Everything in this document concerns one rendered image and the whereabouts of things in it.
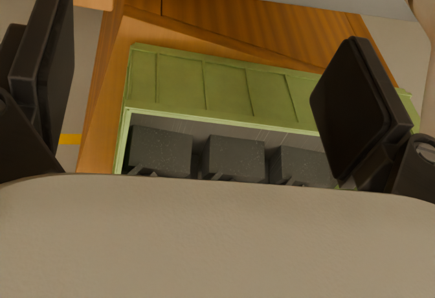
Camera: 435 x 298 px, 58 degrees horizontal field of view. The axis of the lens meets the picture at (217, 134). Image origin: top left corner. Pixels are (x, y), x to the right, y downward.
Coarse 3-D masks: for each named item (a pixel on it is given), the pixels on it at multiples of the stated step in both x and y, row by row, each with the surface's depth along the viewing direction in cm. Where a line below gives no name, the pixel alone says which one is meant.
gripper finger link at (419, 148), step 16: (416, 144) 11; (432, 144) 11; (400, 160) 10; (416, 160) 10; (432, 160) 10; (400, 176) 9; (416, 176) 9; (432, 176) 10; (384, 192) 9; (400, 192) 9; (416, 192) 9; (432, 192) 9
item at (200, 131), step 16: (160, 128) 83; (176, 128) 84; (192, 128) 84; (208, 128) 85; (224, 128) 85; (240, 128) 85; (256, 128) 86; (192, 144) 88; (272, 144) 91; (288, 144) 92; (304, 144) 92; (320, 144) 93
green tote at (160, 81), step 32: (128, 64) 73; (160, 64) 71; (192, 64) 73; (224, 64) 75; (256, 64) 79; (128, 96) 64; (160, 96) 66; (192, 96) 68; (224, 96) 70; (256, 96) 72; (288, 96) 75; (128, 128) 66; (288, 128) 69; (416, 128) 80
